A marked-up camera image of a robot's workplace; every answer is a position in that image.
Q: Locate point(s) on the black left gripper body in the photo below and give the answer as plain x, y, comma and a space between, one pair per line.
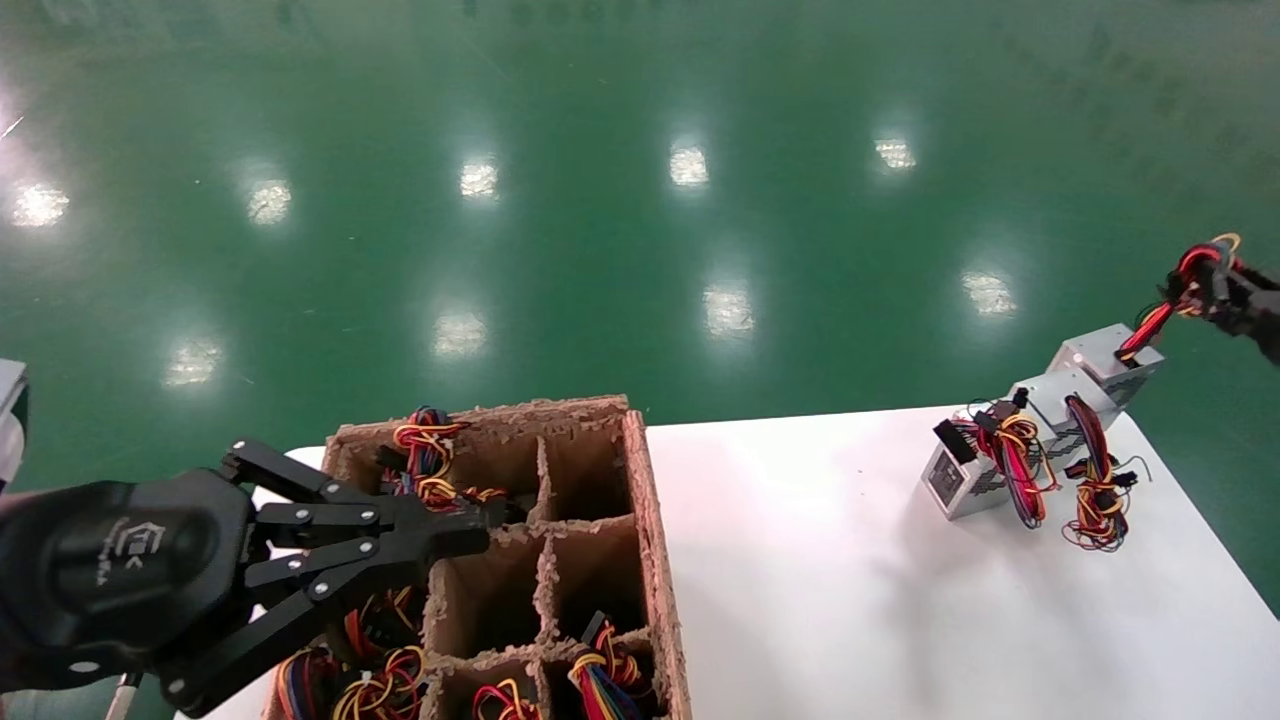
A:
110, 570

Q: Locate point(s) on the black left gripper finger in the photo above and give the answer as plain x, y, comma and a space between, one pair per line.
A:
300, 610
440, 530

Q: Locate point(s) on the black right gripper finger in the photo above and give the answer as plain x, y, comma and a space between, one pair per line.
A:
1250, 283
1250, 325

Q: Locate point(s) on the divided brown cardboard box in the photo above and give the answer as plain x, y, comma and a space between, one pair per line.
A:
660, 560

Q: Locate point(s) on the white tube frame rack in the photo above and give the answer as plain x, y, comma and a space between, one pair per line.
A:
120, 697

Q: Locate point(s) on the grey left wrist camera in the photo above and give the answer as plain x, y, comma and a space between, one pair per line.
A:
10, 420

